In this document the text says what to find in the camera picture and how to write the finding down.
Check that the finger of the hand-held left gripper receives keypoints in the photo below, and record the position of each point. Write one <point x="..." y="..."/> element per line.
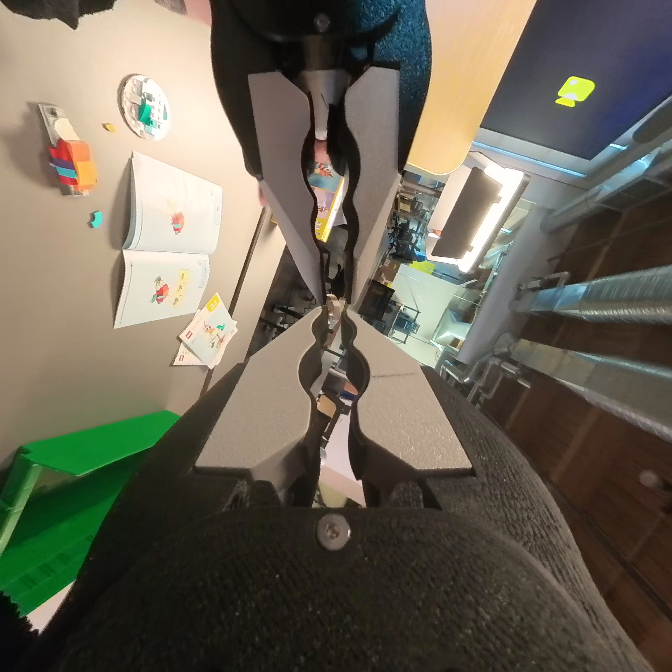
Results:
<point x="278" y="157"/>
<point x="375" y="147"/>

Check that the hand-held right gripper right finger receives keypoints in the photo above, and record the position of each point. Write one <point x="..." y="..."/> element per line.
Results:
<point x="414" y="420"/>

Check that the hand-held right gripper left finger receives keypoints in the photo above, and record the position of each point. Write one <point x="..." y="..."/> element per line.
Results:
<point x="252" y="414"/>

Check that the pale green lego piece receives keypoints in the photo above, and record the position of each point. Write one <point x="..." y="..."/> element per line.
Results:
<point x="333" y="307"/>

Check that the teal curved lego piece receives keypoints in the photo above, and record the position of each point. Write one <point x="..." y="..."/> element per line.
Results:
<point x="95" y="220"/>

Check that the orange lego balloon build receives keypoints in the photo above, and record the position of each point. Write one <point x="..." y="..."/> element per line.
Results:
<point x="73" y="162"/>

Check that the lego set box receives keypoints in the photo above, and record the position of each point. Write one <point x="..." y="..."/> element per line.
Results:
<point x="329" y="202"/>

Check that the lego leaflet with yellow corner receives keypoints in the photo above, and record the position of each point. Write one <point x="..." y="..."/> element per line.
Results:
<point x="215" y="328"/>

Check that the small white lego leaflet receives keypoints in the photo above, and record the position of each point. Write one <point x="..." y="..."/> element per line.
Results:
<point x="183" y="346"/>

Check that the white round lego base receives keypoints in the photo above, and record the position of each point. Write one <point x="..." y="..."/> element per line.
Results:
<point x="144" y="107"/>

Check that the person's left hand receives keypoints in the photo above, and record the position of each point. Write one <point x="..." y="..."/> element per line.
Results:
<point x="261" y="191"/>

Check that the open instruction booklet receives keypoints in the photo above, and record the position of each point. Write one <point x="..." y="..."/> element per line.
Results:
<point x="173" y="189"/>

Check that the wood panel on white stand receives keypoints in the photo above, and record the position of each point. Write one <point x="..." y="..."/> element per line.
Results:
<point x="462" y="78"/>

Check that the hanging ceiling light panel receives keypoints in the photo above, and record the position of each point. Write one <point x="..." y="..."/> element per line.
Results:
<point x="472" y="210"/>

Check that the green plastic bin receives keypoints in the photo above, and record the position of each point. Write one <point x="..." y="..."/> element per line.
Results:
<point x="78" y="451"/>

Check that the silver ventilation duct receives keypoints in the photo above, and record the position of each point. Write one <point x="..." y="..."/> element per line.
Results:
<point x="619" y="294"/>
<point x="603" y="372"/>

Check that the yellow wall sign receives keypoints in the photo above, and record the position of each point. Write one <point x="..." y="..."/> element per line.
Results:
<point x="575" y="89"/>

